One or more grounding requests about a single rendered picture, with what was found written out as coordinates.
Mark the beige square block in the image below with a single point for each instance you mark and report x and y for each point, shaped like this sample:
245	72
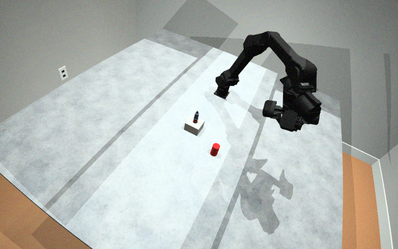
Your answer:
192	127

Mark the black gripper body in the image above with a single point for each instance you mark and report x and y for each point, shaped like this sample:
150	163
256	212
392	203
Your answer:
270	109

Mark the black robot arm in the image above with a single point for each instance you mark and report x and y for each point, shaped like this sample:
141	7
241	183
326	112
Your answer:
298	69

